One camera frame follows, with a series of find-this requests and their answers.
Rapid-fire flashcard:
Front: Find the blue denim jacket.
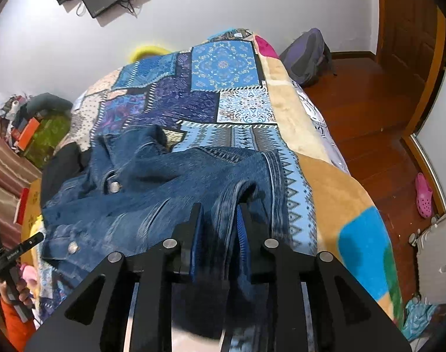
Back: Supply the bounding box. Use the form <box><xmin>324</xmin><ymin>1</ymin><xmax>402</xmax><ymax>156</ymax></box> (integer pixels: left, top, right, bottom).
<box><xmin>40</xmin><ymin>125</ymin><xmax>288</xmax><ymax>337</ymax></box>

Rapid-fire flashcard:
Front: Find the person left hand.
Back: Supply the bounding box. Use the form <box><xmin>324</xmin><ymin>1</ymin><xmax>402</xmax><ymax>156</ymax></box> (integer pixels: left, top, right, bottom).
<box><xmin>0</xmin><ymin>277</ymin><xmax>35</xmax><ymax>311</ymax></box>

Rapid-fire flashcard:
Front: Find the wooden folding lap table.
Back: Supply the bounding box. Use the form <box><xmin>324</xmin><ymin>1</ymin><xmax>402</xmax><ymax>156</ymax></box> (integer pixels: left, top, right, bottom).
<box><xmin>21</xmin><ymin>178</ymin><xmax>41</xmax><ymax>242</ymax></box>

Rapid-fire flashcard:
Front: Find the red box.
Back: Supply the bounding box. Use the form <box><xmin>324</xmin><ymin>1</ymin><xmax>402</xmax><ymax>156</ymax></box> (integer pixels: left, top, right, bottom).
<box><xmin>14</xmin><ymin>188</ymin><xmax>29</xmax><ymax>226</ymax></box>

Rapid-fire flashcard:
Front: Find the beige colour block blanket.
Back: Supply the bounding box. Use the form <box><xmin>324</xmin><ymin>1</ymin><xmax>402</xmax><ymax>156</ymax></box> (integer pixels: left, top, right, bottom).
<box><xmin>252</xmin><ymin>36</ymin><xmax>404</xmax><ymax>327</ymax></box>

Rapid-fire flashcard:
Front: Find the striped pink curtain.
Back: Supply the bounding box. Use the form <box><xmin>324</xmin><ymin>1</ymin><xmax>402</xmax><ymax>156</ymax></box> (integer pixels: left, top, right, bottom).
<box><xmin>0</xmin><ymin>118</ymin><xmax>40</xmax><ymax>247</ymax></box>

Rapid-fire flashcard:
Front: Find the black folded garment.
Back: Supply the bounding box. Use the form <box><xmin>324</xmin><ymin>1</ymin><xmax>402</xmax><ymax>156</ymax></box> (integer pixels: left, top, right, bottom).
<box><xmin>40</xmin><ymin>142</ymin><xmax>92</xmax><ymax>207</ymax></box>

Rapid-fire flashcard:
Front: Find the orange box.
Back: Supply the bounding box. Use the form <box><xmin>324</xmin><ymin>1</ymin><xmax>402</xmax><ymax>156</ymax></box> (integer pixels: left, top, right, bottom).
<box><xmin>16</xmin><ymin>118</ymin><xmax>40</xmax><ymax>151</ymax></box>

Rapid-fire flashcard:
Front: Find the green patterned covered stand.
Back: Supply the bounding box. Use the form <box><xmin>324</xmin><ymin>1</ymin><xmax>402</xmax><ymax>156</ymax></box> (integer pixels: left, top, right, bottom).
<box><xmin>22</xmin><ymin>114</ymin><xmax>70</xmax><ymax>169</ymax></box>

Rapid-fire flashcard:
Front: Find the dark green cushion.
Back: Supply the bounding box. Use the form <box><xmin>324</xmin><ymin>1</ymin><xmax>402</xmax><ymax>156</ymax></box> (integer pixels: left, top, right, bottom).
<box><xmin>26</xmin><ymin>93</ymin><xmax>73</xmax><ymax>118</ymax></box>

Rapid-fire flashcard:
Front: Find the pink croc slipper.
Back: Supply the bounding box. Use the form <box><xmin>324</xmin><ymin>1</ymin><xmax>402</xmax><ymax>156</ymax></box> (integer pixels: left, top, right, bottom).
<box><xmin>415</xmin><ymin>172</ymin><xmax>433</xmax><ymax>219</ymax></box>

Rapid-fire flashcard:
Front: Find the blue patchwork quilt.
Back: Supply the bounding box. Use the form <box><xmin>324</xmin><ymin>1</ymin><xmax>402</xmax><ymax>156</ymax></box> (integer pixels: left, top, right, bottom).
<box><xmin>35</xmin><ymin>28</ymin><xmax>319</xmax><ymax>324</ymax></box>

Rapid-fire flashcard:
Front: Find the grey purple backpack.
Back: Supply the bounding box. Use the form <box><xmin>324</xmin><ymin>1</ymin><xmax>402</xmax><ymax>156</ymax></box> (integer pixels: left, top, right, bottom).
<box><xmin>280</xmin><ymin>28</ymin><xmax>337</xmax><ymax>87</ymax></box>

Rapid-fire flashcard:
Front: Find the wooden door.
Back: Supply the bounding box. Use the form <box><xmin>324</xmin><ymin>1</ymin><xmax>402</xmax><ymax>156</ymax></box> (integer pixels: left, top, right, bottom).
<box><xmin>377</xmin><ymin>0</ymin><xmax>446</xmax><ymax>134</ymax></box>

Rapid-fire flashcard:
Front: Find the yellow bed frame edge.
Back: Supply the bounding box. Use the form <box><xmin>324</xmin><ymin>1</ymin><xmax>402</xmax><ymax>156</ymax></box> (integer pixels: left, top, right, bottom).
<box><xmin>128</xmin><ymin>45</ymin><xmax>171</xmax><ymax>63</ymax></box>

